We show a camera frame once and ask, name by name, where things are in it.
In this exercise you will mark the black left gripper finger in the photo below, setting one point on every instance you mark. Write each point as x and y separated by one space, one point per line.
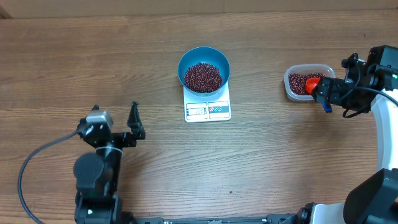
134 121
94 108

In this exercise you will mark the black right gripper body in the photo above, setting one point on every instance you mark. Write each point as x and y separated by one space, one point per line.
322 89

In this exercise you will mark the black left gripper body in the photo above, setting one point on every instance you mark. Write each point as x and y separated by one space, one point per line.
125 140

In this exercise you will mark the orange measuring scoop blue handle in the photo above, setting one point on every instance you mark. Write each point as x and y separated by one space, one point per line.
311 88

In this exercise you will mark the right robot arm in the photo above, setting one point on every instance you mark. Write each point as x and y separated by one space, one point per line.
368 86

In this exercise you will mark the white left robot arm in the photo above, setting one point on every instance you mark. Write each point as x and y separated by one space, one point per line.
97 173

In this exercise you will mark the white digital kitchen scale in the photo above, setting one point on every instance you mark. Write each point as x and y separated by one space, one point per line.
198 109

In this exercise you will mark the blue metal bowl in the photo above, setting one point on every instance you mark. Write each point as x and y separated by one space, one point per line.
204 55

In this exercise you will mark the clear plastic container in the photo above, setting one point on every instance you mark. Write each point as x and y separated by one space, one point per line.
305 69

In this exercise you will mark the red beans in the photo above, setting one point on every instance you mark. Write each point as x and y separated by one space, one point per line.
206 78

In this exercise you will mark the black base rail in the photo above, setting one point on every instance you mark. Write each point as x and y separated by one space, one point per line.
269 219

